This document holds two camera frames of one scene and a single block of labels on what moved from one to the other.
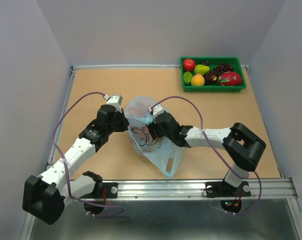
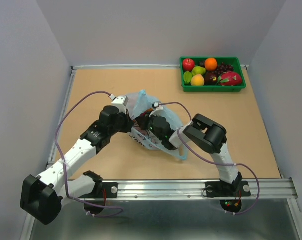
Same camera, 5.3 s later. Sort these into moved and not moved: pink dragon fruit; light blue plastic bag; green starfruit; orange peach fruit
Moved: light blue plastic bag
Not moved: pink dragon fruit; orange peach fruit; green starfruit
